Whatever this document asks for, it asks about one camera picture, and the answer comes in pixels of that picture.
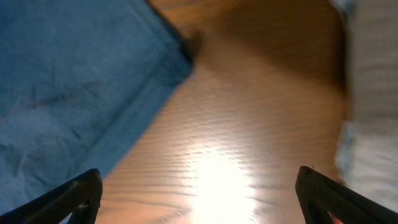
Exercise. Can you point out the khaki shorts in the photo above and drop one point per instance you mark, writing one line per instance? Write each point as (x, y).
(371, 34)

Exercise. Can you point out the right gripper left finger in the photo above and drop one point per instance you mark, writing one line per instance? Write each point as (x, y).
(78, 199)

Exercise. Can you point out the dark blue shorts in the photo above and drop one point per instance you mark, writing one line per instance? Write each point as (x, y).
(81, 80)

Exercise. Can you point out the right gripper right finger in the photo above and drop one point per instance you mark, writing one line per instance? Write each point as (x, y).
(322, 199)

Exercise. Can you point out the light blue white garment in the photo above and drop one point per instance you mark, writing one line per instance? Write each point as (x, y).
(367, 161)

